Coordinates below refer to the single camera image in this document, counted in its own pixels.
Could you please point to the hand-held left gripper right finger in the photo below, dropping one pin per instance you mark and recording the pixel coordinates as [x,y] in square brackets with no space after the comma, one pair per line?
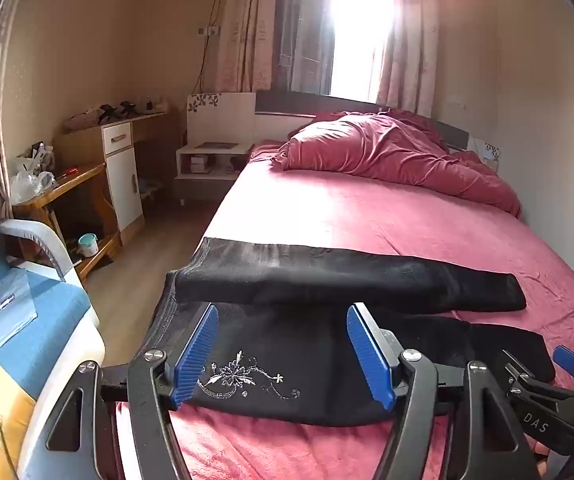
[367,347]

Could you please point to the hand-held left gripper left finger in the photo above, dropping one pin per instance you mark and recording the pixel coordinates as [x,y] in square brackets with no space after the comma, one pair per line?
[198,347]

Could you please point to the black embroidered pants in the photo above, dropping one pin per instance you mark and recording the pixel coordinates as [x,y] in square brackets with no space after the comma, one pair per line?
[277,355]

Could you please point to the bed with pink sheet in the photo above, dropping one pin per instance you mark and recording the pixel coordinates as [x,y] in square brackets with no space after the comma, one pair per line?
[367,220]

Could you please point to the teal cup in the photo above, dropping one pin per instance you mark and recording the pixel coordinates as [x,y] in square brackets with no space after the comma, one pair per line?
[87,245]

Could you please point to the blue cushioned armchair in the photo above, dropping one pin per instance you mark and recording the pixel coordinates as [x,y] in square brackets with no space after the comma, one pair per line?
[27,320]

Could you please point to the white and wood cabinet desk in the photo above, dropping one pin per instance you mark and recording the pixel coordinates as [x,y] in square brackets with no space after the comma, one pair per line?
[122,180]

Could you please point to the white nightstand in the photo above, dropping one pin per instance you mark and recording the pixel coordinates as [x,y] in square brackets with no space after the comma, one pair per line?
[207,157]

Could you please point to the red duvet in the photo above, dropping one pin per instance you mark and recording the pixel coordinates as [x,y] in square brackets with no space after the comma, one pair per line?
[397,155]

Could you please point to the clear plastic sleeve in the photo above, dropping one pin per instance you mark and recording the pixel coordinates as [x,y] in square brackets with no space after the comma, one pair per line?
[4,305]

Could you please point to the wooden side table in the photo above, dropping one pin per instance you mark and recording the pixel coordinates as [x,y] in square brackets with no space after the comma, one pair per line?
[74,187]

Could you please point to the floral bedside panel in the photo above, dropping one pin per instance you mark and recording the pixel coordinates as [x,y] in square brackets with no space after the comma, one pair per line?
[487,151]

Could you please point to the white plastic bag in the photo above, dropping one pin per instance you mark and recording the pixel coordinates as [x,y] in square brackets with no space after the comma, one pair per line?
[29,185]

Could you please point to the dark bed headboard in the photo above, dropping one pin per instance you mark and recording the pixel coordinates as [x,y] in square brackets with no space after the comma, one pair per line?
[312,104]

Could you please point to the shoes on desk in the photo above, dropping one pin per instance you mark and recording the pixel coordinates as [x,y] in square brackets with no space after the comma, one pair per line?
[117,111]

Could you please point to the box of small clutter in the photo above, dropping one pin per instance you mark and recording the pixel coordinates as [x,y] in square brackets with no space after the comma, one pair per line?
[37,156]

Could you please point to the floral pink curtain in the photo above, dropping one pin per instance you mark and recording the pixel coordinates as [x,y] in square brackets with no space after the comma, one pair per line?
[262,25]
[407,35]

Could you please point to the bright window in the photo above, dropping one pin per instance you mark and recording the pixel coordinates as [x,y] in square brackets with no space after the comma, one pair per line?
[354,30]

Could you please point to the wall socket with plugs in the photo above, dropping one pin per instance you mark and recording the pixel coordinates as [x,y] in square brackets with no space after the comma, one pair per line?
[207,30]

